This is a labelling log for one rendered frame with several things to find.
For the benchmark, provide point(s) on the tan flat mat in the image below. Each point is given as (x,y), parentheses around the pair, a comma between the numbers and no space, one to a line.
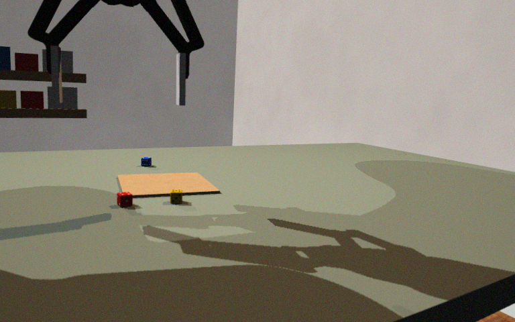
(159,185)

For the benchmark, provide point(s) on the red die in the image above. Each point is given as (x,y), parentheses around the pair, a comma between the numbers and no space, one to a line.
(124,199)

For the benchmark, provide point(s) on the blue die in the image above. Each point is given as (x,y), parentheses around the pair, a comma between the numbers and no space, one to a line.
(146,161)

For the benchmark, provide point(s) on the yellow die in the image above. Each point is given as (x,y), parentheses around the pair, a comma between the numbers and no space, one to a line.
(175,196)

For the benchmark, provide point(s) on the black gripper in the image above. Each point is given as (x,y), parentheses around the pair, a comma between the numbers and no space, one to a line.
(41,21)

